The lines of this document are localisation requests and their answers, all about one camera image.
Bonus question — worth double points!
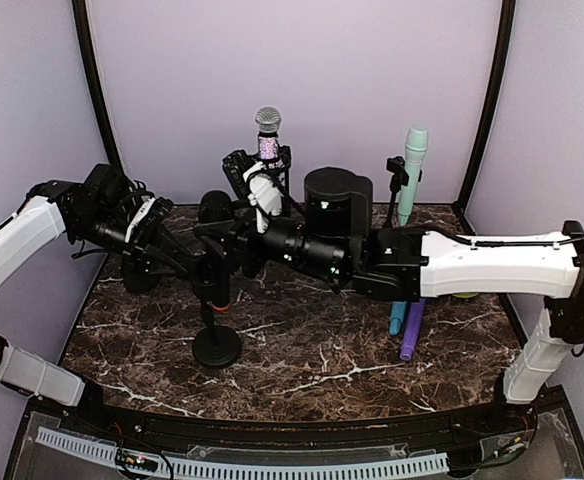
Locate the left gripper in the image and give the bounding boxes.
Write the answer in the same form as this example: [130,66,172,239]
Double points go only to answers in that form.
[72,209,192,278]

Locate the black tripod shock-mount stand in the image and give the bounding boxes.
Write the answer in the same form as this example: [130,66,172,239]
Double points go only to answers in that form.
[264,145,292,216]

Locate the black round-base stand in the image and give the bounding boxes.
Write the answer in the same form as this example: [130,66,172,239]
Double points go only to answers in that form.
[383,156,408,228]
[120,260,161,295]

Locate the black microphone orange ring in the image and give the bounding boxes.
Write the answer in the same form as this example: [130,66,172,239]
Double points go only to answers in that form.
[197,189,233,314]

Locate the silver glitter microphone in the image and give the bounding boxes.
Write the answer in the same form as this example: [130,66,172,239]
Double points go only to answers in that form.
[255,106,282,163]

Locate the black round-base stand clamp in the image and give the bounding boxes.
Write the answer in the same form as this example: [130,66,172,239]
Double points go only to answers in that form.
[192,220,242,369]

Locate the blue microphone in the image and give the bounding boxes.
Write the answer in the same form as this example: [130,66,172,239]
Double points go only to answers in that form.
[389,301,409,336]

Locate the purple microphone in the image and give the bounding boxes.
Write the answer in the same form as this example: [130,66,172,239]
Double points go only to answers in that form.
[399,298,427,361]

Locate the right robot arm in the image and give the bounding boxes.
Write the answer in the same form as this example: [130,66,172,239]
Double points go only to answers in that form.
[195,153,584,434]

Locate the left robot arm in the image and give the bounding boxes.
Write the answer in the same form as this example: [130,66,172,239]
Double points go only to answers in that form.
[0,164,195,436]

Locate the mint green microphone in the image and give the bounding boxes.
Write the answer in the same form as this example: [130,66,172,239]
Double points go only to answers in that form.
[398,125,429,226]

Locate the green circuit board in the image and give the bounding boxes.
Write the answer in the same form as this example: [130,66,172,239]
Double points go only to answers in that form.
[115,449,159,473]

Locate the lime green bowl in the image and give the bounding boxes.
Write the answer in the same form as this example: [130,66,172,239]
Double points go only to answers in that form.
[452,292,478,299]

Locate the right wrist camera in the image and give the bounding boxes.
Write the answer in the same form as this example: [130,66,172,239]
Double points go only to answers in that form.
[222,150,283,234]

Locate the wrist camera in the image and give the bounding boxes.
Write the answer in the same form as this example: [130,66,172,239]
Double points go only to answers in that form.
[222,150,283,234]
[124,197,174,243]

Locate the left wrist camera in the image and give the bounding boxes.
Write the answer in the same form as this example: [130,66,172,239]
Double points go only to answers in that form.
[124,197,174,243]

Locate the left black frame post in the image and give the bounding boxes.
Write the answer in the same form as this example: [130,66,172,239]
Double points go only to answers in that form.
[70,0,130,174]

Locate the black frame post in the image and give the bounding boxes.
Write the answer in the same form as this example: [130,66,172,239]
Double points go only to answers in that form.
[70,0,130,174]
[452,0,516,217]

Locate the right black frame post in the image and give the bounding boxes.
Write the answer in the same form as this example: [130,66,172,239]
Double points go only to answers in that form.
[452,0,516,217]

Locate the white slotted cable duct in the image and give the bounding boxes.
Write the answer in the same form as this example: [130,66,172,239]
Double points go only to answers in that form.
[35,427,450,479]

